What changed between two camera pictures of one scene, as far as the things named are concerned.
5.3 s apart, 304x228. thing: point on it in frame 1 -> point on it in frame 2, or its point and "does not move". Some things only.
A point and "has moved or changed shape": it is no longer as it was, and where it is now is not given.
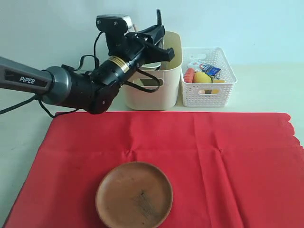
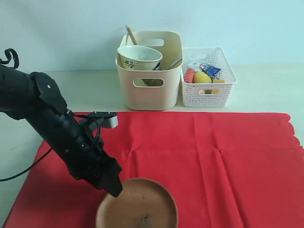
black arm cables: [81, 60] -> [15, 55]
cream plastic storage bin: [166, 97] does not move
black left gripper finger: [151, 53] -> [110, 181]
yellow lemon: [201, 77] does not move
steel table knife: [159, 17] -> [175, 63]
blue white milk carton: [199, 66] does not move
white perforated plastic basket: [208, 95] does not move
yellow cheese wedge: [217, 91] does not move
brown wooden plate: [133, 194] has moved or changed shape
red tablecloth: [226, 170] does not move
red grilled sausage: [188, 76] does not move
